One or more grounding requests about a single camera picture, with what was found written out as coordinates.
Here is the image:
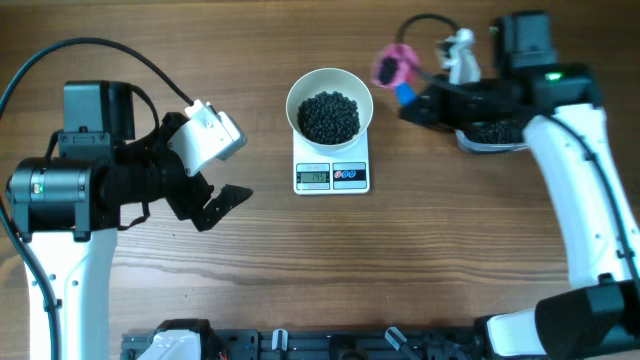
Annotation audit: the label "white digital kitchen scale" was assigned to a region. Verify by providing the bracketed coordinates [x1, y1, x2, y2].
[293, 132, 371, 196]

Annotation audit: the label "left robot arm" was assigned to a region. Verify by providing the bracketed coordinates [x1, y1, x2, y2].
[8, 81, 252, 359]

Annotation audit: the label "pink scoop with blue handle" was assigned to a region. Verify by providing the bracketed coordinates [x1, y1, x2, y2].
[371, 43, 419, 107]

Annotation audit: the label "clear plastic container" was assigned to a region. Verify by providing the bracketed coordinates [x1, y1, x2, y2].
[455, 130, 528, 154]

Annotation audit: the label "black beans in bowl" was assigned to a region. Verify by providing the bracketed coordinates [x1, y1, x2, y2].
[297, 91, 361, 145]

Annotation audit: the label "black beans in scoop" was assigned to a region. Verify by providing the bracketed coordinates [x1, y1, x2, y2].
[378, 57, 398, 86]

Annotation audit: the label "white bowl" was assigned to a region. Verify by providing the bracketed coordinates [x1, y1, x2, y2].
[286, 68, 373, 154]

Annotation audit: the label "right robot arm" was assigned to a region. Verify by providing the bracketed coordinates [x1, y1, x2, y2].
[380, 11, 639, 359]

